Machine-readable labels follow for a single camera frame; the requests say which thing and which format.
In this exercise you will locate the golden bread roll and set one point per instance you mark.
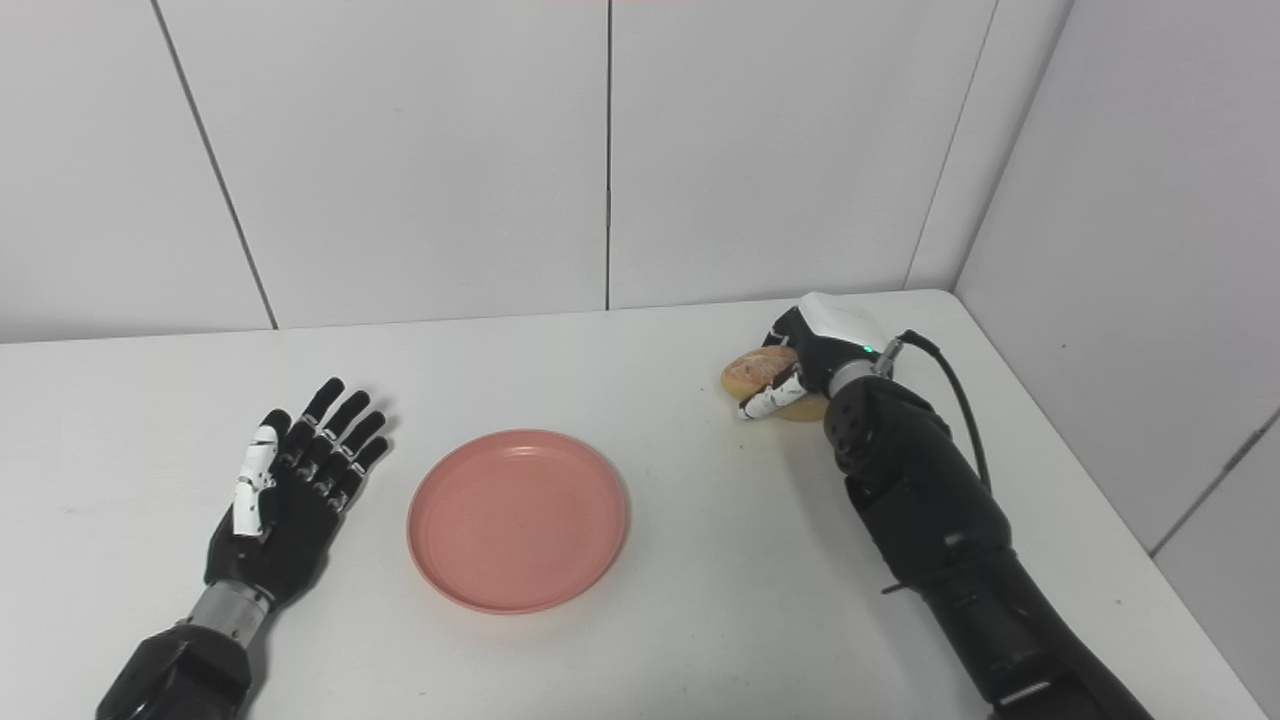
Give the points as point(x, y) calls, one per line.
point(755, 368)

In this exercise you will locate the pink round plate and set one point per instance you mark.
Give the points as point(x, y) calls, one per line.
point(518, 520)

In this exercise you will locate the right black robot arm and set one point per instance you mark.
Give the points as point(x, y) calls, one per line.
point(930, 520)

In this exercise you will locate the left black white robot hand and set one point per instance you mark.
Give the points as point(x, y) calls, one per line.
point(290, 530)

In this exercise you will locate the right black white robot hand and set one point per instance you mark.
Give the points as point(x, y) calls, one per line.
point(830, 335)

